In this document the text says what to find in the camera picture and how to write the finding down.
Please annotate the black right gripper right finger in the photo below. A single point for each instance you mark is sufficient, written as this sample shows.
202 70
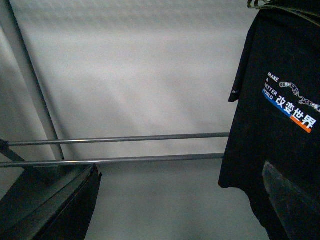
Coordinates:
295 201

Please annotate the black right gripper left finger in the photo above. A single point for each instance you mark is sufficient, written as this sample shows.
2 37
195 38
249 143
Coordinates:
35 210

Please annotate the black printed t-shirt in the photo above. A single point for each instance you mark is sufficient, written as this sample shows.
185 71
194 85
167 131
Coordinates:
277 119

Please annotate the green clothes hanger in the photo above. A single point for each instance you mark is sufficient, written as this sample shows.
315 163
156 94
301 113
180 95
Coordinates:
260 3

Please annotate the lower metal rack rod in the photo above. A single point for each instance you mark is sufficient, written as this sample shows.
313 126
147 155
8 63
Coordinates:
164 158

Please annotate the metal rack rod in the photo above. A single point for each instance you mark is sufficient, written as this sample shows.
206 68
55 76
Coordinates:
164 158
115 139

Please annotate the upper metal rack rod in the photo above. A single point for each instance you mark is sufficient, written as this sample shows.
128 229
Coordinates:
115 139

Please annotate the grey rack upright post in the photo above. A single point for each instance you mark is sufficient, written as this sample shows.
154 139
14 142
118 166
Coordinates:
12 32

